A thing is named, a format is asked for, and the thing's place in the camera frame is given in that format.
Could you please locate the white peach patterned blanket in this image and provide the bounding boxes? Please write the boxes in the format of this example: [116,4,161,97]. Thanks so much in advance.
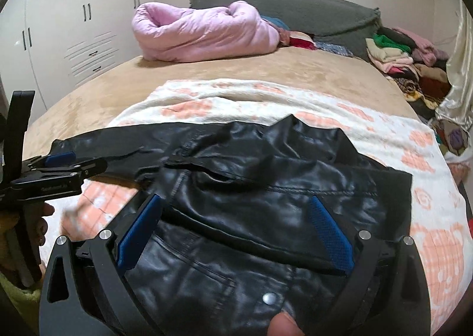
[35,78,472,332]

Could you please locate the green sleeve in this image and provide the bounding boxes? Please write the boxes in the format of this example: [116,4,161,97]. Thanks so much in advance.
[1,274,41,335]

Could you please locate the blue patterned cloth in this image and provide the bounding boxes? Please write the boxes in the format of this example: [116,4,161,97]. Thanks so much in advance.
[314,41,354,57]

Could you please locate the cream satin curtain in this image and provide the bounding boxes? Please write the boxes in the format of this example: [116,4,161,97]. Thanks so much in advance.
[436,0,473,130]

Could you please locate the black leather jacket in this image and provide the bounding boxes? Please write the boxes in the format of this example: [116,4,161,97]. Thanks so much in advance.
[51,116,412,335]

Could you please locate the grey upholstered headboard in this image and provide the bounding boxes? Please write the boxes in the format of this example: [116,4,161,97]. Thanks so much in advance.
[189,0,381,61]

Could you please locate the pile of folded clothes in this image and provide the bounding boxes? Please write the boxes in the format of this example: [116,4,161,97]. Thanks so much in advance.
[366,27,451,120]

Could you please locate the white wardrobe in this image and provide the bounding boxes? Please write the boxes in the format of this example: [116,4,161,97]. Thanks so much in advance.
[1,0,152,120]

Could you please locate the red and teal pillows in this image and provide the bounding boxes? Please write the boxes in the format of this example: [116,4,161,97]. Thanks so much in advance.
[262,16,317,51]

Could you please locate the beige bed sheet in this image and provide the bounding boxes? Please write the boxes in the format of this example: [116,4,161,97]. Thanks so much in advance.
[23,47,416,158]

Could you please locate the person's right thumb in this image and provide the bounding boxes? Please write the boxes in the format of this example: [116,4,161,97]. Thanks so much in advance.
[266,311,305,336]

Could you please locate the pink puffy quilt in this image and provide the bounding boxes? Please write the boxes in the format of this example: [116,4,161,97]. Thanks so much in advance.
[132,0,281,63]

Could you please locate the person's left hand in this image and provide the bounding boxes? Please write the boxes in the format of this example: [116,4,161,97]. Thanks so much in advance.
[1,203,54,274]

